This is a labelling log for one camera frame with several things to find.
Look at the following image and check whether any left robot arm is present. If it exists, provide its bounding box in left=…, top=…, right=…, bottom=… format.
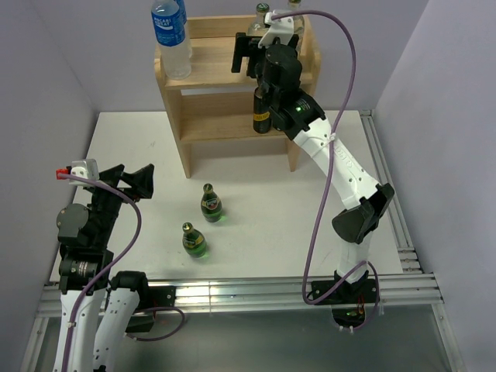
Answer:
left=53, top=159, right=154, bottom=371

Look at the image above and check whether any clear glass bottle green cap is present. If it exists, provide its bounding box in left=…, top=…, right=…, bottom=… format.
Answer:
left=288, top=0, right=305, bottom=54

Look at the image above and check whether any front Pocari Sweat water bottle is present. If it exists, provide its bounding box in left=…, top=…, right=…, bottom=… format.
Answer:
left=150, top=1, right=191, bottom=80

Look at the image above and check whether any pocari sweat water bottle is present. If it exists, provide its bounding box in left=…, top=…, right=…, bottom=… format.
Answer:
left=176, top=0, right=193, bottom=57
left=150, top=1, right=191, bottom=80

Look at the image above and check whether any rear Pocari Sweat water bottle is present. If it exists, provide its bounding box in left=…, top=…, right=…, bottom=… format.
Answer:
left=176, top=0, right=193, bottom=57

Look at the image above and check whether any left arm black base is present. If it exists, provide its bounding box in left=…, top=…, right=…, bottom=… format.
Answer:
left=126, top=285, right=176, bottom=334

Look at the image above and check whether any aluminium frame rail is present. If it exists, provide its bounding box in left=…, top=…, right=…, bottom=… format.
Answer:
left=358, top=108, right=427, bottom=276
left=36, top=273, right=445, bottom=317

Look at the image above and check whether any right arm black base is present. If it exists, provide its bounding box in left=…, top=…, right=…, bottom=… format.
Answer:
left=308, top=277, right=383, bottom=307

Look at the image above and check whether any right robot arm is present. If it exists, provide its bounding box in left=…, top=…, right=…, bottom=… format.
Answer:
left=232, top=33, right=394, bottom=302

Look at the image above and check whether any wooden two-tier shelf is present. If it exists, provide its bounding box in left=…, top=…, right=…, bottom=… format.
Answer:
left=153, top=13, right=322, bottom=179

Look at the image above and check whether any aluminium frame front rail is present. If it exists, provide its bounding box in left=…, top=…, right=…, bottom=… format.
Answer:
left=36, top=273, right=445, bottom=317

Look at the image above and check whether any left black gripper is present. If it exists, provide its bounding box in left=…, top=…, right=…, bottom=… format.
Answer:
left=90, top=164, right=153, bottom=246

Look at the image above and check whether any black can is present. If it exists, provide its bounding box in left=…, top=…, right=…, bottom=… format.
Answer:
left=253, top=87, right=271, bottom=134

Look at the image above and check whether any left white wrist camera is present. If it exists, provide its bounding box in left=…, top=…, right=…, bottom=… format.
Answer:
left=56, top=159, right=99, bottom=186

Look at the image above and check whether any green glass bottle front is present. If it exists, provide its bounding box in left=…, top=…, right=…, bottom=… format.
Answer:
left=182, top=222, right=207, bottom=258

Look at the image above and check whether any aluminium frame right rail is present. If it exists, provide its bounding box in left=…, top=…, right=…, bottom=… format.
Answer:
left=358, top=108, right=427, bottom=276

